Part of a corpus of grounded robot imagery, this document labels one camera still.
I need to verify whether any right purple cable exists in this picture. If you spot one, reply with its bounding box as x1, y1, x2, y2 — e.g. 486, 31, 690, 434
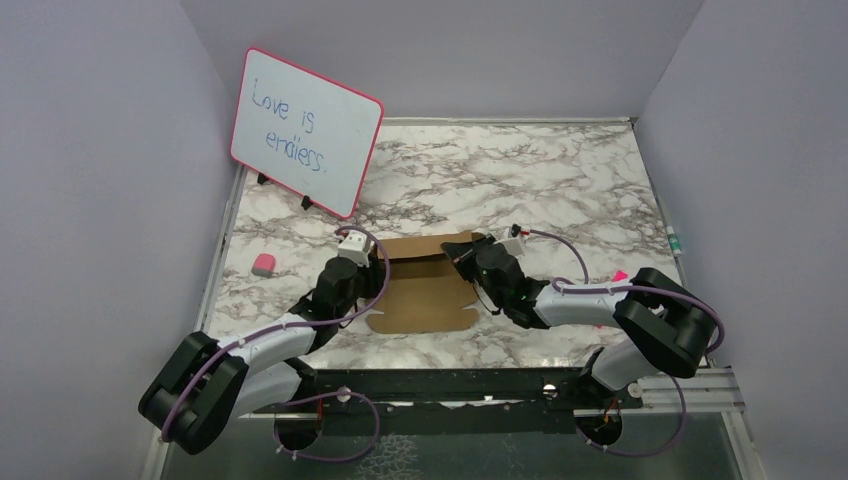
519, 229, 726, 458

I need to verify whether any purple cable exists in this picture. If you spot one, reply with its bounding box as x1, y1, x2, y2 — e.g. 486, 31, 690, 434
160, 225, 392, 464
519, 229, 726, 458

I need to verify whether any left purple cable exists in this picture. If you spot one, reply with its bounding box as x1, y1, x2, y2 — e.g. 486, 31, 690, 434
160, 225, 392, 464

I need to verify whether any green capped marker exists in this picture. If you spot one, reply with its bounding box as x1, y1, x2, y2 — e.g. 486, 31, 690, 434
665, 225, 682, 257

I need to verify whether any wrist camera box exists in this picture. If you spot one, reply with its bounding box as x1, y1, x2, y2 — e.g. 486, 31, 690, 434
337, 231, 374, 268
497, 224, 530, 257

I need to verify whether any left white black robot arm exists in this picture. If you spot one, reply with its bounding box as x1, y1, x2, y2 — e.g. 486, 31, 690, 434
138, 251, 387, 455

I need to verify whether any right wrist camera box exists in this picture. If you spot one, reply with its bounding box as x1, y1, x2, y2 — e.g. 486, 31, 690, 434
497, 224, 530, 257

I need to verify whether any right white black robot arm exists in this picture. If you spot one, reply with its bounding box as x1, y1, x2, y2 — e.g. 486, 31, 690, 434
441, 235, 725, 407

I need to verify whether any pink eraser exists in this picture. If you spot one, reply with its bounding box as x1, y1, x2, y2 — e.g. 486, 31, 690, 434
251, 253, 276, 278

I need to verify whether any brown cardboard box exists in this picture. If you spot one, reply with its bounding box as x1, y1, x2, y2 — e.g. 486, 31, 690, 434
366, 230, 479, 334

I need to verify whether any white board with pink frame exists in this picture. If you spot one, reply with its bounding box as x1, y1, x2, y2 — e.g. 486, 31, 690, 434
230, 47, 384, 219

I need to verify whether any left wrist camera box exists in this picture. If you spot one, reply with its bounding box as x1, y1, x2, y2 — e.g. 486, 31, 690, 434
337, 231, 374, 268

